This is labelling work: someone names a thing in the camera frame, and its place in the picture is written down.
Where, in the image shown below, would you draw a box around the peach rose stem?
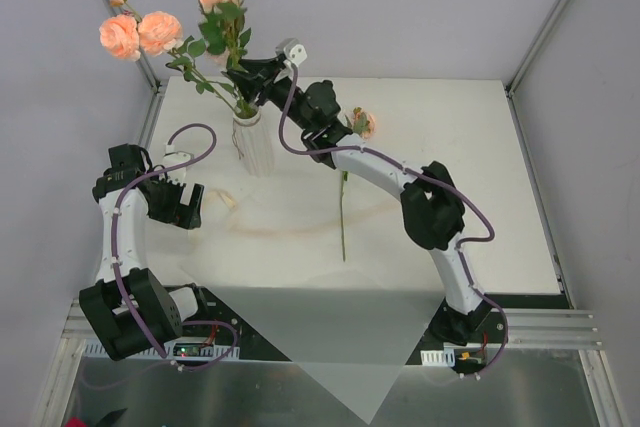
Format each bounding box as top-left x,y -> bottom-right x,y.
196,0 -> 269,113
128,1 -> 233,111

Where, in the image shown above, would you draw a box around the pink flowers with green leaves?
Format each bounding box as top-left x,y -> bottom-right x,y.
339,107 -> 376,261

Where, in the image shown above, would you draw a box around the white wrapping paper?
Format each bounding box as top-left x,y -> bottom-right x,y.
183,181 -> 444,422

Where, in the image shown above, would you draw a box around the pale pink rose stem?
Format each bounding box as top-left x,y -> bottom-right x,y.
207,51 -> 258,119

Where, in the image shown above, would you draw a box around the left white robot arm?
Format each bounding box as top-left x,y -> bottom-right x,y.
79,144 -> 212,361

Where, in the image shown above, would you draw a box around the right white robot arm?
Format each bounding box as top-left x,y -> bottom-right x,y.
225,58 -> 486,342

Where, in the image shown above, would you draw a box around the white ribbed ceramic vase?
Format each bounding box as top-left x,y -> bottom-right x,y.
232,112 -> 275,177

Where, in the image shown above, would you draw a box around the black object at bottom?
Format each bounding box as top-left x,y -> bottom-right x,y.
96,408 -> 127,427

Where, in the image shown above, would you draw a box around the red object at bottom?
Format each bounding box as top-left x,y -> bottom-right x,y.
63,417 -> 87,427

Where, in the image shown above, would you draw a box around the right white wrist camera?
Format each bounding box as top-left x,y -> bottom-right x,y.
276,38 -> 307,67

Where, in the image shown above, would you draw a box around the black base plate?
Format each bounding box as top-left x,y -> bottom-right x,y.
159,285 -> 574,363

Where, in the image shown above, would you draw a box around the left white cable duct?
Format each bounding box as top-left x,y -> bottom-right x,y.
83,340 -> 240,362

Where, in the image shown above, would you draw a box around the white cable duct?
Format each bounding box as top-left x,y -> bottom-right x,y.
420,347 -> 456,368
83,340 -> 240,362

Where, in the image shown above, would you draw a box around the right white cable duct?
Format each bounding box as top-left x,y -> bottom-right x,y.
420,347 -> 456,368

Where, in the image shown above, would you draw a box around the right aluminium frame post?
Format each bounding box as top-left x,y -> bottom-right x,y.
505,0 -> 574,98

